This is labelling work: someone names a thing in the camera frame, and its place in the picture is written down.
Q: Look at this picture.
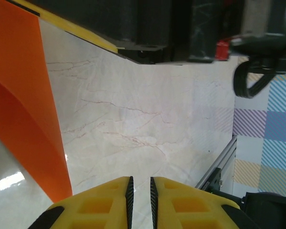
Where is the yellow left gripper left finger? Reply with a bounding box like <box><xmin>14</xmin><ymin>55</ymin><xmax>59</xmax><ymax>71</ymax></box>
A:
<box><xmin>26</xmin><ymin>176</ymin><xmax>134</xmax><ymax>229</ymax></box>

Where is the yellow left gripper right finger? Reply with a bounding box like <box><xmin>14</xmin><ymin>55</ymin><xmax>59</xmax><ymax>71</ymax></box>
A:
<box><xmin>149</xmin><ymin>176</ymin><xmax>256</xmax><ymax>229</ymax></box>

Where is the orange cloth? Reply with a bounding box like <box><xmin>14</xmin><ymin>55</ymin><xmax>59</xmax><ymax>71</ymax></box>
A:
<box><xmin>0</xmin><ymin>0</ymin><xmax>73</xmax><ymax>204</ymax></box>

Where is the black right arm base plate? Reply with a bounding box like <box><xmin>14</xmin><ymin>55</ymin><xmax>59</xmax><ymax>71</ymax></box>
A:
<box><xmin>211</xmin><ymin>167</ymin><xmax>224</xmax><ymax>193</ymax></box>

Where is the long aluminium base rail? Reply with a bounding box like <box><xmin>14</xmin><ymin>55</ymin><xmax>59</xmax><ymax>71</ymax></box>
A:
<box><xmin>194</xmin><ymin>135</ymin><xmax>238</xmax><ymax>191</ymax></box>

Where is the black right gripper cable loop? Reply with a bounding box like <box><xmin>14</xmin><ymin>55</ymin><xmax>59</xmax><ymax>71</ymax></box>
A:
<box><xmin>233</xmin><ymin>61</ymin><xmax>279</xmax><ymax>99</ymax></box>

